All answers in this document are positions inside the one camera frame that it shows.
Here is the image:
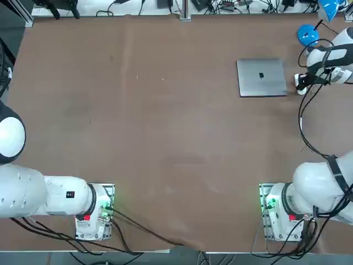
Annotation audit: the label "grey MacBook laptop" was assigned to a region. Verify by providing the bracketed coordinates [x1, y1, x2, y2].
[236, 57, 288, 98]

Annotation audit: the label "white side table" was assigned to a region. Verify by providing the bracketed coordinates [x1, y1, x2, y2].
[31, 0, 353, 15]

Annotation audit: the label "blue desk lamp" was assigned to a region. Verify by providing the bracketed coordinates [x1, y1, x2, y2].
[296, 0, 349, 46]

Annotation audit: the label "black lamp power cable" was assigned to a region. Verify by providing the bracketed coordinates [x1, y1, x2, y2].
[321, 21, 340, 36]

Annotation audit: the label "aluminium profile rail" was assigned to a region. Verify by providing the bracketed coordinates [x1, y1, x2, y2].
[179, 0, 193, 22]

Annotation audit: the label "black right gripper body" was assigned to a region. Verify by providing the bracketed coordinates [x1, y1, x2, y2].
[309, 67, 334, 85]

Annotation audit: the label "black stand legs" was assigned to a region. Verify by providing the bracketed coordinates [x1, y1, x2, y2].
[33, 0, 81, 20]

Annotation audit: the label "black robot arm cable bundle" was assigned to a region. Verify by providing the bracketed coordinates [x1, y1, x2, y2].
[297, 38, 353, 253]

